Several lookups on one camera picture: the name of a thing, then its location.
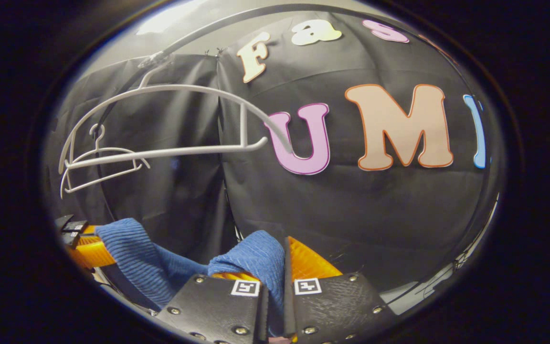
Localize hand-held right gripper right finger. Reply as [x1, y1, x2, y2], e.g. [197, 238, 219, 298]
[283, 236, 396, 344]

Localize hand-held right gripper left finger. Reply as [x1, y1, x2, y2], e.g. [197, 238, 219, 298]
[156, 270, 269, 344]

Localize blue corduroy jacket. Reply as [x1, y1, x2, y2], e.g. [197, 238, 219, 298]
[95, 217, 286, 337]

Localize white plastic hanger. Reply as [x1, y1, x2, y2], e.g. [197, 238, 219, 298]
[59, 123, 151, 199]

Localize white hanger with taped hook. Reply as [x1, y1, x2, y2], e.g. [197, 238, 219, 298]
[58, 52, 295, 175]

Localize black clothes rack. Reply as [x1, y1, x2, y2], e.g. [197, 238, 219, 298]
[91, 4, 457, 220]

